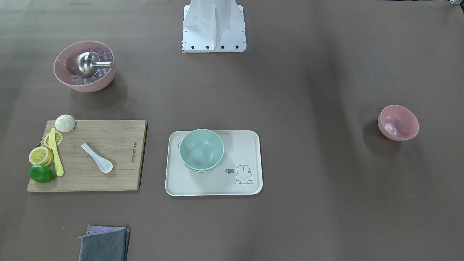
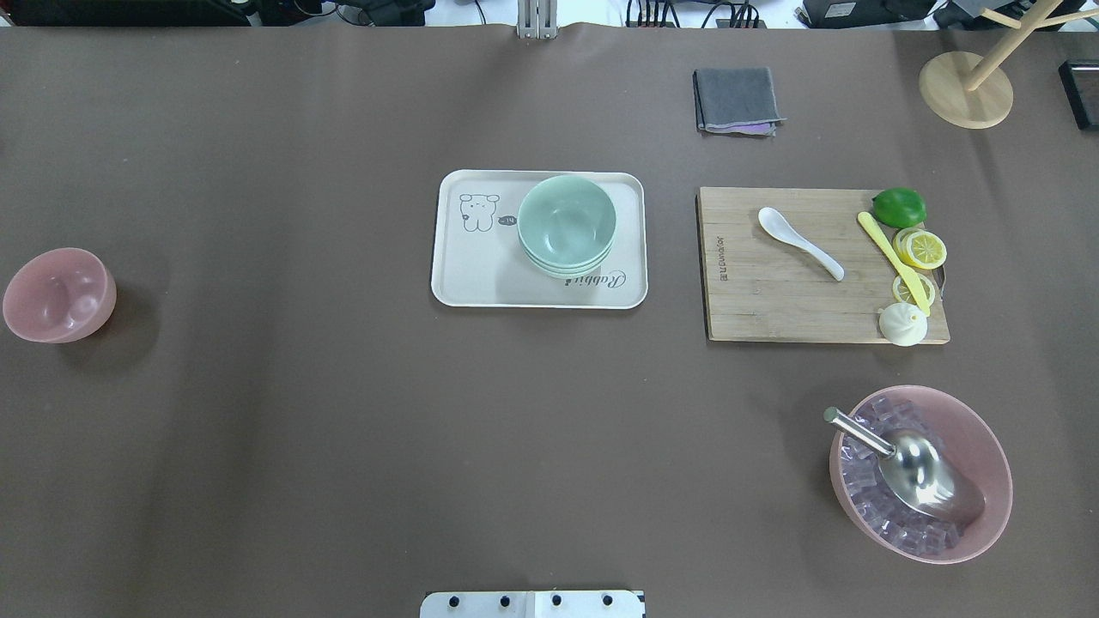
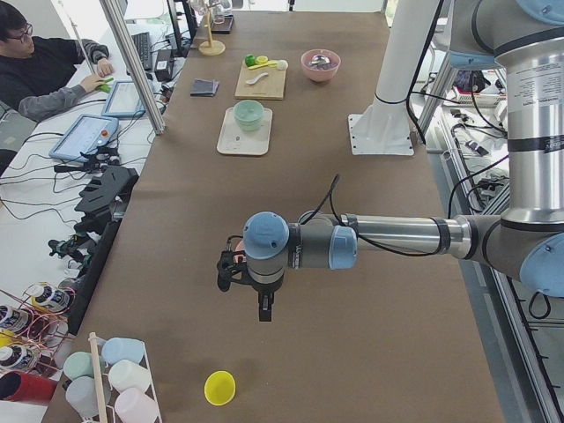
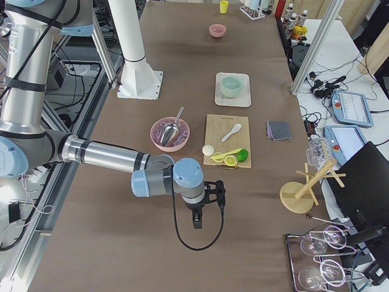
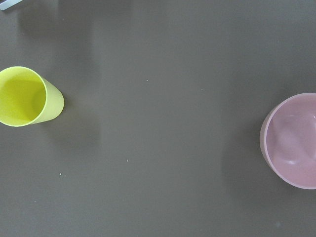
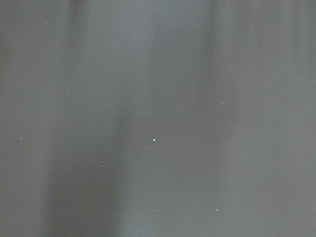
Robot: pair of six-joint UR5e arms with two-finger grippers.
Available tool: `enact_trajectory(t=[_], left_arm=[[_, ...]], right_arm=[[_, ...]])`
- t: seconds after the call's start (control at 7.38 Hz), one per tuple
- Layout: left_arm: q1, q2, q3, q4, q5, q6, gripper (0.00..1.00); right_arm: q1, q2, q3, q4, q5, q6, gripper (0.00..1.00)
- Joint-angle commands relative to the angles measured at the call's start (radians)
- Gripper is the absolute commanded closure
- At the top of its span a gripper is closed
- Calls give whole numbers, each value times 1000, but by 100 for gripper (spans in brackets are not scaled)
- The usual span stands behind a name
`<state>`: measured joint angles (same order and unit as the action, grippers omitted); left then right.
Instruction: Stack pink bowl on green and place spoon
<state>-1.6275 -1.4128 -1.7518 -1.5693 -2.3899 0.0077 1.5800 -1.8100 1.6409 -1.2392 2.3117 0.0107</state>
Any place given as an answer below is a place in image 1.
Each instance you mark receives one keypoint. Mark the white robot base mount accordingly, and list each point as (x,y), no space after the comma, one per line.
(213,26)

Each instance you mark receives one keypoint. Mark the grey folded cloth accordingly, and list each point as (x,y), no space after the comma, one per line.
(110,245)

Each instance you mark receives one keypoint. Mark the green lime toy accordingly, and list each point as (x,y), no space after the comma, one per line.
(41,174)

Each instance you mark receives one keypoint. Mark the white ceramic spoon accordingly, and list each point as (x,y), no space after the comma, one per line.
(103,164)

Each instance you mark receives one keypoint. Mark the yellow plastic knife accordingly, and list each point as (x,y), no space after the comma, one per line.
(53,146)

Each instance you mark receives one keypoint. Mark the single lemon slice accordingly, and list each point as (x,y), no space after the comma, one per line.
(58,139)

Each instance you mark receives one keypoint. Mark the small pink bowl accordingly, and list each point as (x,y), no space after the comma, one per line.
(398,123)

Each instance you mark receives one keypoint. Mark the bamboo cutting board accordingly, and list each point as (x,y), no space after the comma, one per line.
(99,155)

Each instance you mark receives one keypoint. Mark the large pink ice bowl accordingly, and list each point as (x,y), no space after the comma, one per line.
(69,79)

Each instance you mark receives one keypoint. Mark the white steamed bun toy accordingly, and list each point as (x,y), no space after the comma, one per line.
(65,123)

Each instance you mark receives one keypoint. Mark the metal ice scoop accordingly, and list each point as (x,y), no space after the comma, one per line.
(87,64)

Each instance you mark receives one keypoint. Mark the purple cloth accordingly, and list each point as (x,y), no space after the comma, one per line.
(97,229)

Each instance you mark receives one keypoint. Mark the stacked lemon slices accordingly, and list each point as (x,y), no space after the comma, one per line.
(41,156)

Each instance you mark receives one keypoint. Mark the green bowl stack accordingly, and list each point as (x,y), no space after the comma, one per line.
(202,150)

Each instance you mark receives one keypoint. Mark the cream rabbit tray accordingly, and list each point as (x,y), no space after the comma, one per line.
(239,173)

